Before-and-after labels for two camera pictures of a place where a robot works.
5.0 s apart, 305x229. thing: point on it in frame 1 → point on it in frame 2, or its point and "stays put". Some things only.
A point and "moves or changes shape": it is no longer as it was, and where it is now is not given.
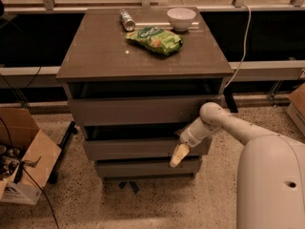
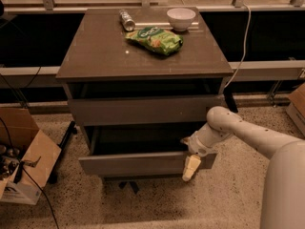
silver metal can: (127, 21) stays put
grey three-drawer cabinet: (134, 78) stays put
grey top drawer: (141, 112) stays put
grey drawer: (135, 149) moves or changes shape
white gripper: (190, 137) → (197, 146)
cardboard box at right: (295, 112) stays put
